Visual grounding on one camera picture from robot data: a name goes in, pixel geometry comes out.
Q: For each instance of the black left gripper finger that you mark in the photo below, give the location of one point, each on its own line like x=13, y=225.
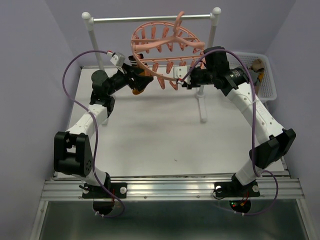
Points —
x=140, y=81
x=134, y=70

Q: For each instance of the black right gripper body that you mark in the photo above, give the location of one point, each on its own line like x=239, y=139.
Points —
x=199, y=76

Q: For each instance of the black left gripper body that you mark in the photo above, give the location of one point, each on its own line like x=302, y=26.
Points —
x=122, y=79

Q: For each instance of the pink round clip hanger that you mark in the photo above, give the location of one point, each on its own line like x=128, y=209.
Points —
x=165, y=47

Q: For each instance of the mustard brown striped sock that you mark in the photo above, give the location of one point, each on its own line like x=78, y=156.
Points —
x=133, y=62

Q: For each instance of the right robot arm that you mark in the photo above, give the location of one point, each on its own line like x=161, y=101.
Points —
x=270, y=141

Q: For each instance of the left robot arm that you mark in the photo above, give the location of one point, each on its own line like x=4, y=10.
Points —
x=73, y=154

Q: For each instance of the beige sock in basket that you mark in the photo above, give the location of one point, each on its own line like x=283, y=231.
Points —
x=258, y=66

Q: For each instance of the white drying rack stand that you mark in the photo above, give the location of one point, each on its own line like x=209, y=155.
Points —
x=90, y=21

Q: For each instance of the white plastic basket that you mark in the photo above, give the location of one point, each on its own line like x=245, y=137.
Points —
x=267, y=89

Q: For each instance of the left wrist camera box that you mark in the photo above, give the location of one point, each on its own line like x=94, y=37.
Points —
x=117, y=59

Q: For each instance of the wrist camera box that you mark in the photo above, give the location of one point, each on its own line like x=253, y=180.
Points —
x=179, y=72
x=117, y=59

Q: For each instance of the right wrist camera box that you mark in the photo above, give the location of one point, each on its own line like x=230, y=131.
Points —
x=179, y=72

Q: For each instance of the aluminium mounting rail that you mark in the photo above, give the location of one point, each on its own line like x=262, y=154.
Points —
x=178, y=188

